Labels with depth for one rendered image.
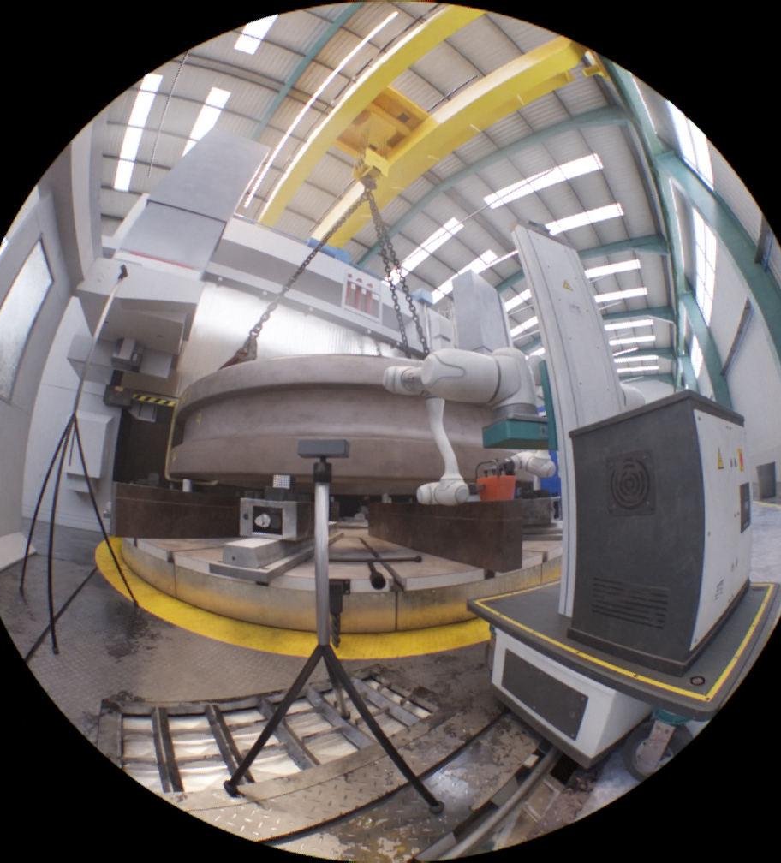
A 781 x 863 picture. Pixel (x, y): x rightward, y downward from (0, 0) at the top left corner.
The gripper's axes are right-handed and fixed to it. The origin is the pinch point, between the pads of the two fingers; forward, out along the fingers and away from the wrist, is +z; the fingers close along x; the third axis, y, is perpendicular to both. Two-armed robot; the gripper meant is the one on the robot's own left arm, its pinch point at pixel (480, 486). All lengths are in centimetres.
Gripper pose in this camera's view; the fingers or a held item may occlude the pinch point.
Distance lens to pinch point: 168.4
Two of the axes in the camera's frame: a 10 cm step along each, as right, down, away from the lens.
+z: 9.2, -0.3, 3.8
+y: 1.1, 9.8, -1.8
